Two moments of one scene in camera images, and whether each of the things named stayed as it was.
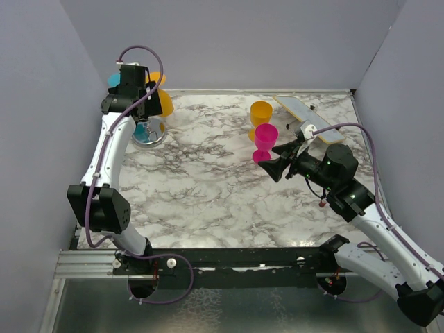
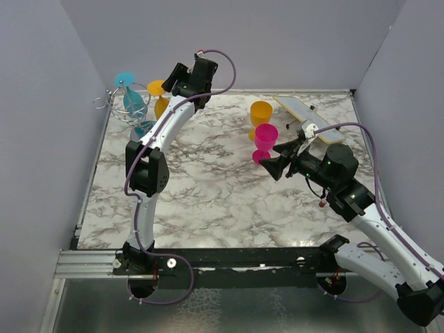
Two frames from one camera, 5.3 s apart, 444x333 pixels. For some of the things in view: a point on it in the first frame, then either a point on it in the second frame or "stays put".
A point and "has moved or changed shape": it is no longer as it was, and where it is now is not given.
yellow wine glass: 166,100 has moved or changed shape
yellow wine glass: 260,113 stays put
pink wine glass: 266,135 stays put
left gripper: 152,105 -> 177,73
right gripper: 275,167 stays put
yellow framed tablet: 309,117 stays put
